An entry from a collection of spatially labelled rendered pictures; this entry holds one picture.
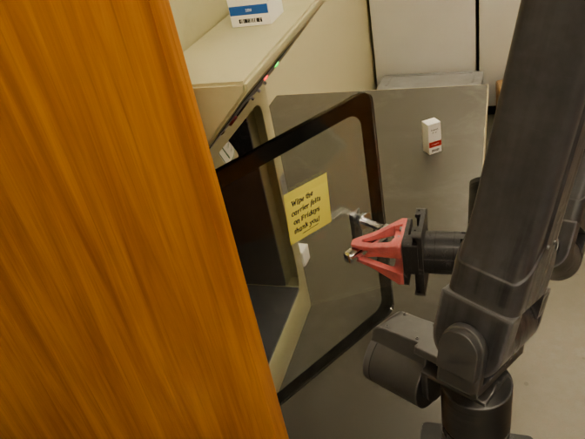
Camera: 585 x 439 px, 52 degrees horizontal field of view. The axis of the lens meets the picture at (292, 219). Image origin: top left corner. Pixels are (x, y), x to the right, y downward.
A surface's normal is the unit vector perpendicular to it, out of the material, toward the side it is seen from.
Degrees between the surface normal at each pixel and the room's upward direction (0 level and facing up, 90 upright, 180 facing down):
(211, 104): 90
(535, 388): 0
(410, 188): 0
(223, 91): 90
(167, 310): 90
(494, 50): 90
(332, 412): 0
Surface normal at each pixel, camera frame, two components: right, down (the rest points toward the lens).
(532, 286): 0.72, 0.36
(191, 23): 0.95, 0.02
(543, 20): -0.73, 0.27
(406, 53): -0.28, 0.56
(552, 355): -0.17, -0.83
